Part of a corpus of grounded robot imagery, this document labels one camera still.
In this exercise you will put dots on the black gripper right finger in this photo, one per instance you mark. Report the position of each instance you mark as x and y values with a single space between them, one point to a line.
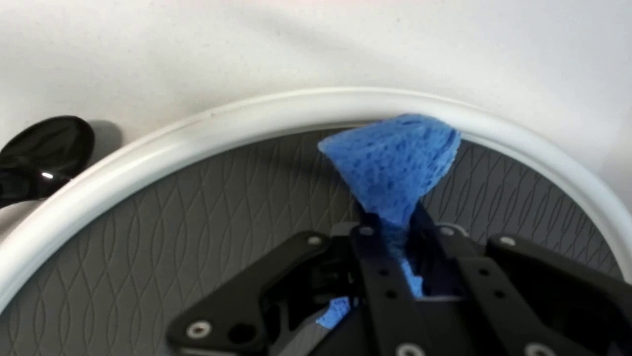
525 304

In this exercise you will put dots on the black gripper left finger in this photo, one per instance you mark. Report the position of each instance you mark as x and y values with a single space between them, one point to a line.
381 298

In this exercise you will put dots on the blue sponge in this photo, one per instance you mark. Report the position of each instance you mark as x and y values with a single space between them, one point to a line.
391 155

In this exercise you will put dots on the round white-rimmed grey tray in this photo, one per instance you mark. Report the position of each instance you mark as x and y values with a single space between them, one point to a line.
164 230

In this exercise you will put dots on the black plastic spoon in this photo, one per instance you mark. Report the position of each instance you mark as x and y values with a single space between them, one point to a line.
45 155

